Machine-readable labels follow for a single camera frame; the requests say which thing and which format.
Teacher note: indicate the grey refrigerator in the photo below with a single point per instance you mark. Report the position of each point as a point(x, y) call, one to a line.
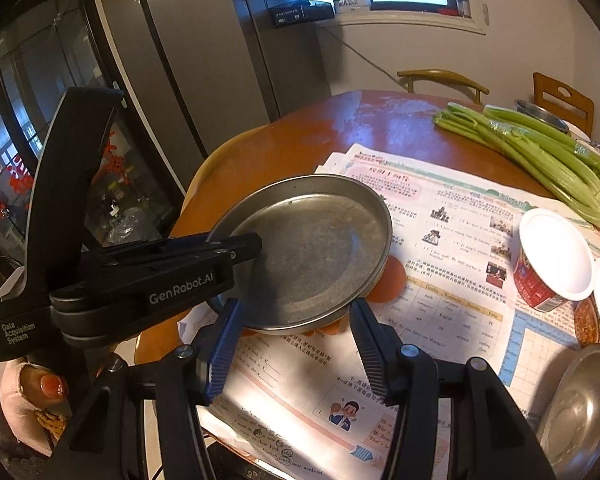
point(203, 71)

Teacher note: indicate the orange plastic plate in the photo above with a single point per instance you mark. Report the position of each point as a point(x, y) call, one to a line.
point(389, 286)

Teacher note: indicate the celery bunch front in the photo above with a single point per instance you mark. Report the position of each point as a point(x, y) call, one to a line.
point(560, 171)

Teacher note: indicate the curved wooden chair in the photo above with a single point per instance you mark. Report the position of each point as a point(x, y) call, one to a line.
point(407, 79)

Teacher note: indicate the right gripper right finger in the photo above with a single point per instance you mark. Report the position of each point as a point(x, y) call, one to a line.
point(398, 373)

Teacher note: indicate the wooden chair backrest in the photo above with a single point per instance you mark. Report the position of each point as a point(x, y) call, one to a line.
point(564, 102)

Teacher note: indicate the small steel bowl background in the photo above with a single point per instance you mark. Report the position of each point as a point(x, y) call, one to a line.
point(541, 114)

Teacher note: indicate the large steel bowl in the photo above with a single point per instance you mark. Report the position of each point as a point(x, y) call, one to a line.
point(569, 430)

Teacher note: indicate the left hand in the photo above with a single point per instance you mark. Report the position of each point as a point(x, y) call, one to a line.
point(35, 404)

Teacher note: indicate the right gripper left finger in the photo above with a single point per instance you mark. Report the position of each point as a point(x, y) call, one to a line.
point(216, 345)

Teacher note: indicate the steel pan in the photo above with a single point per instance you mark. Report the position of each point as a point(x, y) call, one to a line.
point(325, 242)

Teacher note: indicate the celery bunch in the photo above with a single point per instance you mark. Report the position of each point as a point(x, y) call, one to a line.
point(513, 118)
point(560, 171)

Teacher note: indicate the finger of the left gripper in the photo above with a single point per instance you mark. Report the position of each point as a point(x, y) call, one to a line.
point(241, 248)

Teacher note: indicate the celery bunch back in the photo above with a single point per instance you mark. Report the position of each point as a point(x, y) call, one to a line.
point(513, 118)

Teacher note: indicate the newspaper sheets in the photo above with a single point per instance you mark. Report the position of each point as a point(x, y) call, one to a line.
point(303, 403)

